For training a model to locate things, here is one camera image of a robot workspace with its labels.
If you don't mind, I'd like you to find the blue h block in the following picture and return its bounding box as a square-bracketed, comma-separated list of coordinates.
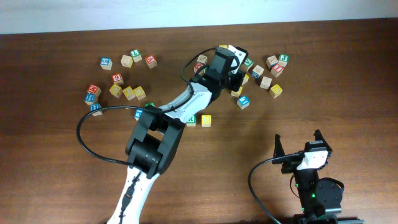
[85, 93, 98, 105]
[90, 103, 103, 116]

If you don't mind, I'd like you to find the blue H block front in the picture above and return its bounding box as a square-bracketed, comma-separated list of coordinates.
[90, 103, 103, 116]

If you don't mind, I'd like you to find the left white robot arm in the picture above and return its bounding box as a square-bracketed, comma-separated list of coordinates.
[109, 45, 248, 223]

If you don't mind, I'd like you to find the plain block blue side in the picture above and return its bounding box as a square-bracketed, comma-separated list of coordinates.
[266, 55, 279, 69]

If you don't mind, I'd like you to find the red M wooden block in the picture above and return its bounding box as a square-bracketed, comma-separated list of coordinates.
[87, 84, 101, 97]

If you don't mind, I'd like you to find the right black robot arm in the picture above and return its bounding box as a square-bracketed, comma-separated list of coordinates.
[272, 129, 364, 224]

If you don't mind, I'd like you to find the green L wooden block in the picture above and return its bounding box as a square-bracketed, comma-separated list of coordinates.
[130, 49, 142, 63]

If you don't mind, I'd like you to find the green N wooden block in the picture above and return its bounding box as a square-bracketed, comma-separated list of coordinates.
[145, 102, 155, 108]

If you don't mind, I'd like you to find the yellow G wooden block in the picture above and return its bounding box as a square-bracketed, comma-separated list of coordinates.
[123, 86, 136, 101]

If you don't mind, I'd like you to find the blue 5 wooden block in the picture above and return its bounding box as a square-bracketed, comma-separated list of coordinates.
[100, 57, 113, 70]

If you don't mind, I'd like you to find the red 7 wooden block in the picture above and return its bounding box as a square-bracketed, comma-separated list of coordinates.
[145, 55, 157, 68]

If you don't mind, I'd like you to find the green R wooden block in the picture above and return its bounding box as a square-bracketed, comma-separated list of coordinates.
[186, 115, 197, 127]

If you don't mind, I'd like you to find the blue P wooden block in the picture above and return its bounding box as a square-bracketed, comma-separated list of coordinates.
[134, 110, 143, 121]

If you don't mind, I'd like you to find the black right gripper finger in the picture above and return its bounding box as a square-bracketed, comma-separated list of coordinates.
[272, 134, 285, 164]
[313, 129, 325, 142]

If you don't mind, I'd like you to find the red I wooden block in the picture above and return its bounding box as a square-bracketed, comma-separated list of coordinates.
[271, 63, 284, 77]

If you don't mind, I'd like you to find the green J top block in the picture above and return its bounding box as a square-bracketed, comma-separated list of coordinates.
[278, 54, 289, 67]

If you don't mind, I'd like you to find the green V wooden block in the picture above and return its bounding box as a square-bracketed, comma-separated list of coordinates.
[242, 58, 254, 72]

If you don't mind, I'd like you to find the yellow S wooden block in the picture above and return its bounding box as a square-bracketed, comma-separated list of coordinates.
[201, 114, 211, 127]

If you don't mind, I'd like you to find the plain wooden block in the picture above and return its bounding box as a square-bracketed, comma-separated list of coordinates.
[121, 55, 134, 68]

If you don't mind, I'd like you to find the plain block behind Q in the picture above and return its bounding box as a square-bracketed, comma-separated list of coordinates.
[197, 54, 208, 64]

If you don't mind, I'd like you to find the blue I wooden block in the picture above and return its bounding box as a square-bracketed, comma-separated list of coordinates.
[237, 95, 250, 110]

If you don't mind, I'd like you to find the plain butterfly block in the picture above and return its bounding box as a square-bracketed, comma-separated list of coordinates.
[260, 77, 272, 90]

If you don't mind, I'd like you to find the red 6 wooden block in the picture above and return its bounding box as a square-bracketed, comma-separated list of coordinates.
[111, 73, 124, 86]

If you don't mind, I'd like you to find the blue H block rear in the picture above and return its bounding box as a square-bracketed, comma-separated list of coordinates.
[85, 93, 98, 105]

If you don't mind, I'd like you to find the red Q wooden block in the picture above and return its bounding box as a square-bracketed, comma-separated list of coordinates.
[193, 62, 205, 75]

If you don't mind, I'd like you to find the blue U side block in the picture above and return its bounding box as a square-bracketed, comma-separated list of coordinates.
[251, 65, 264, 78]

